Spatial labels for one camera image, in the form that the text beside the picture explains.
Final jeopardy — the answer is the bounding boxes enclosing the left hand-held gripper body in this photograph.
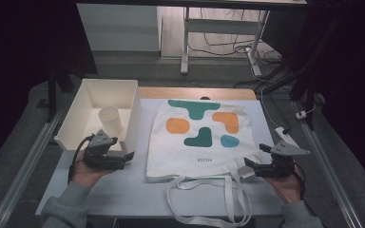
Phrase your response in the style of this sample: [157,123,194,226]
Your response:
[83,128,119,171]

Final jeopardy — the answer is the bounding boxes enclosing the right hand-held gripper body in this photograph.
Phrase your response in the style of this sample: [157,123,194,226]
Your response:
[253,141,312,179]

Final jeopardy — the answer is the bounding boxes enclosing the white paper cup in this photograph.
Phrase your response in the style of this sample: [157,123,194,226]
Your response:
[98,105,124,138]

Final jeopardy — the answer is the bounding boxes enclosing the white plastic storage box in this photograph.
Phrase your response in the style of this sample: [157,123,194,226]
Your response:
[54,78,143,164]

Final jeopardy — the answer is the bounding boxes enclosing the white tote bag coloured shapes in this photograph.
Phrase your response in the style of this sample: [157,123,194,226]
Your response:
[145,98,262,228]

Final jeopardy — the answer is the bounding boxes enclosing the person's right hand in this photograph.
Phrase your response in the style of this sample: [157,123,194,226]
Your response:
[263,165,304,205]

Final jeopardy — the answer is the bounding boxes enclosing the person's left hand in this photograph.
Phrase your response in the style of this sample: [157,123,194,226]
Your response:
[70,157,115,190]

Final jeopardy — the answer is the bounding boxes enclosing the white power strip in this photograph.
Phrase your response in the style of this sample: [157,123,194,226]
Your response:
[274,126,300,148]

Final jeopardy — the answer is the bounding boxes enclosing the white table mat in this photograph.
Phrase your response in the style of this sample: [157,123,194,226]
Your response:
[35,98,285,219]

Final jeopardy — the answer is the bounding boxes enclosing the black metal stand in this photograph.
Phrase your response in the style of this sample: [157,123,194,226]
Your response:
[36,63,77,124]

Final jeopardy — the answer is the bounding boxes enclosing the white cabinet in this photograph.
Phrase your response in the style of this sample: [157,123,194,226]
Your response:
[76,3,163,52]

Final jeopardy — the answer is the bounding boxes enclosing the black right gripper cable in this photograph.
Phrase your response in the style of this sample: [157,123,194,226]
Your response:
[293,161,307,201]

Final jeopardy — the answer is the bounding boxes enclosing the white power strip cable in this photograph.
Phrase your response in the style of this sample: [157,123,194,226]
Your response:
[250,63,282,129]

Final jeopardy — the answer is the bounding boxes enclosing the aluminium rail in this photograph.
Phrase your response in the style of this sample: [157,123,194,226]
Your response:
[0,105,68,228]
[291,101,364,228]

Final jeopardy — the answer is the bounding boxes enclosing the tangle of black floor cables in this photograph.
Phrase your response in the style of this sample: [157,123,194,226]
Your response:
[188,8,298,96]

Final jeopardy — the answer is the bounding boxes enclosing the white metal desk frame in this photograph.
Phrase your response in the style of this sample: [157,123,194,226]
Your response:
[180,6,271,77]

